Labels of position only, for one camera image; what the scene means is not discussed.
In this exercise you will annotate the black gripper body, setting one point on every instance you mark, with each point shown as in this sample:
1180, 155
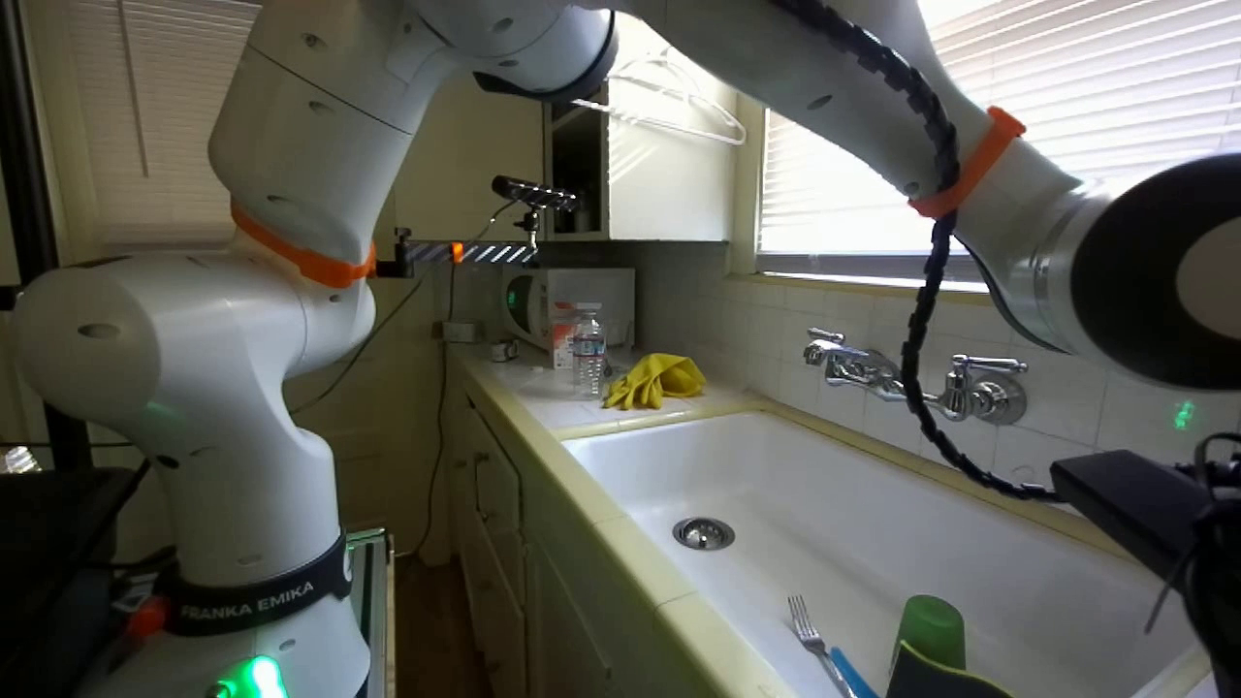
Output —
1224, 607

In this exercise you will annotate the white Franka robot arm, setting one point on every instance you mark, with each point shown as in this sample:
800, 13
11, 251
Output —
257, 388

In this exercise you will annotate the white ceramic sink basin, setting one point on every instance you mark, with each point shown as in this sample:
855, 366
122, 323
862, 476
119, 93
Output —
837, 517

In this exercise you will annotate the metal sink drain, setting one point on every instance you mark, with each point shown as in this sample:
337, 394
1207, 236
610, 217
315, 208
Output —
703, 532

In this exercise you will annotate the green round scrubber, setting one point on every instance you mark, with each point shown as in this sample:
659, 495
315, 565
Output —
932, 629

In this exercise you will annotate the yellow sponge with dark pad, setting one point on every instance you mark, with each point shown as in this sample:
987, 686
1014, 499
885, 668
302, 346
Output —
932, 685

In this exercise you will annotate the white window blinds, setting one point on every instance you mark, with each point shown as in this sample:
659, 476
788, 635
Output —
837, 195

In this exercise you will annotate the yellow rubber gloves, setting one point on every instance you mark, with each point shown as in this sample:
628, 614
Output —
658, 383

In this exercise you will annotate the clear plastic water bottle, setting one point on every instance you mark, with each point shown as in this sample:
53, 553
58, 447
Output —
585, 353

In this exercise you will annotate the white appliance with green circle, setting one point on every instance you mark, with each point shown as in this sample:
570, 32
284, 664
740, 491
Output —
594, 291

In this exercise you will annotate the cream base cabinets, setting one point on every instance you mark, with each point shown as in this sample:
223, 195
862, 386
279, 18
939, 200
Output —
517, 556

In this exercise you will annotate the clear container with red label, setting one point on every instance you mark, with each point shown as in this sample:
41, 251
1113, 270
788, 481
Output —
559, 344

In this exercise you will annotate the black white striped bar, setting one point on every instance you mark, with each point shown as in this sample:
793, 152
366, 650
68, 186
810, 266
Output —
496, 253

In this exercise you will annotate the metal framed cart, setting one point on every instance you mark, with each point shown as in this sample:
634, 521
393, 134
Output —
373, 607

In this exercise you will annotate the black equipment stand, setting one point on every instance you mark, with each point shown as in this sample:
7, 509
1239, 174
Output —
42, 556

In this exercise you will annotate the white shuttered window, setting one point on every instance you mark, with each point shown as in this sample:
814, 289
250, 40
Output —
141, 128

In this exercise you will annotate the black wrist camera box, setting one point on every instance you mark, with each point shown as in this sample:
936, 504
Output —
1124, 499

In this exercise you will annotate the chrome wall faucet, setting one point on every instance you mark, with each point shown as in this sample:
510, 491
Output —
983, 388

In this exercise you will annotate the black camera on stand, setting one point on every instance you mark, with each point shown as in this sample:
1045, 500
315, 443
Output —
531, 195

